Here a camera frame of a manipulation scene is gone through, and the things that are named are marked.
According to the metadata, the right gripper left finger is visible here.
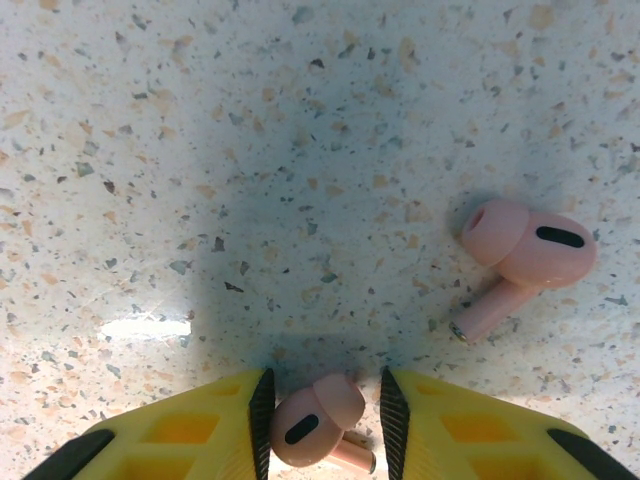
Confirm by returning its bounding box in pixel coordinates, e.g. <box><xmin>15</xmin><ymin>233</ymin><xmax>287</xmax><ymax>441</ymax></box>
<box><xmin>19</xmin><ymin>367</ymin><xmax>277</xmax><ymax>480</ymax></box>

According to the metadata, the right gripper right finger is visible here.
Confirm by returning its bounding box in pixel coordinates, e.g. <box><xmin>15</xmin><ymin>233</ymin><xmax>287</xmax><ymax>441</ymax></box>
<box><xmin>379</xmin><ymin>367</ymin><xmax>640</xmax><ymax>480</ymax></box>

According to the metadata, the pink wireless earbud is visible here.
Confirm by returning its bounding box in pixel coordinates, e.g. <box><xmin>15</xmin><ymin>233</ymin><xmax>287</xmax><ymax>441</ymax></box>
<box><xmin>269</xmin><ymin>372</ymin><xmax>379</xmax><ymax>476</ymax></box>
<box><xmin>448</xmin><ymin>198</ymin><xmax>599</xmax><ymax>346</ymax></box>

